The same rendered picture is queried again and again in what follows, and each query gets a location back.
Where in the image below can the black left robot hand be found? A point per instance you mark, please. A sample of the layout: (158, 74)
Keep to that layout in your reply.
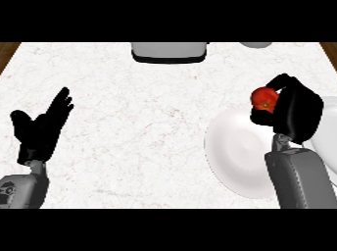
(38, 132)

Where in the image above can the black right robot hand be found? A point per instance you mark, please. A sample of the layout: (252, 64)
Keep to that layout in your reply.
(298, 111)

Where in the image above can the red tomato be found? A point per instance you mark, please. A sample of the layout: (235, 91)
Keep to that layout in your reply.
(264, 98)

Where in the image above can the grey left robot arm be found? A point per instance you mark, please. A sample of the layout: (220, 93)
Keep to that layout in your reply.
(22, 191)

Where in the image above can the white plate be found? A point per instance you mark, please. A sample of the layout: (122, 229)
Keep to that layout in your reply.
(239, 153)
(334, 140)

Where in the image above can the pale grey round object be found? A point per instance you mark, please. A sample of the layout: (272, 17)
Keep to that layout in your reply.
(255, 44)

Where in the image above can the pale grey appliance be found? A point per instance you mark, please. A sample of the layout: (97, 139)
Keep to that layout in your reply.
(168, 52)

